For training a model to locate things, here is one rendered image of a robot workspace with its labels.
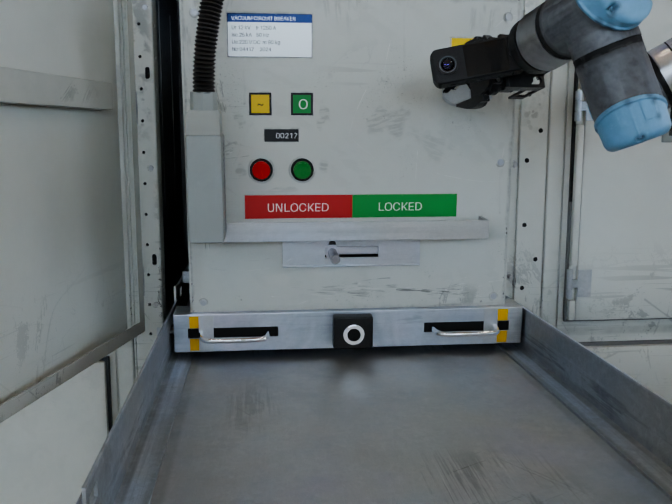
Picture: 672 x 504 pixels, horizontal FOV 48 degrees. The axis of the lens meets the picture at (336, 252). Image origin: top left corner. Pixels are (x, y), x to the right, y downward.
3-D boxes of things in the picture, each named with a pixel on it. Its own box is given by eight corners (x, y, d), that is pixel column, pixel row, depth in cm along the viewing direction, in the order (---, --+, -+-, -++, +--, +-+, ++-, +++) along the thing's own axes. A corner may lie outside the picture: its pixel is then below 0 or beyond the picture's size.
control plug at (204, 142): (224, 243, 101) (221, 111, 98) (188, 244, 101) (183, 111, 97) (227, 232, 109) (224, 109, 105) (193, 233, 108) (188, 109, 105)
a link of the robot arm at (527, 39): (538, 59, 86) (529, -10, 87) (515, 72, 91) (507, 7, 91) (591, 61, 89) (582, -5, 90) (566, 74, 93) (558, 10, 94)
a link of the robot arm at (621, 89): (671, 130, 89) (639, 42, 89) (680, 129, 78) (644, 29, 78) (603, 154, 92) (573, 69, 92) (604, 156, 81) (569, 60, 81)
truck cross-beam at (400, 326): (520, 343, 120) (523, 306, 118) (174, 353, 114) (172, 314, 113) (510, 333, 124) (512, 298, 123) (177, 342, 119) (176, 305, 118)
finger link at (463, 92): (473, 116, 113) (508, 97, 104) (438, 116, 111) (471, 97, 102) (471, 96, 113) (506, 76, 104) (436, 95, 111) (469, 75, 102)
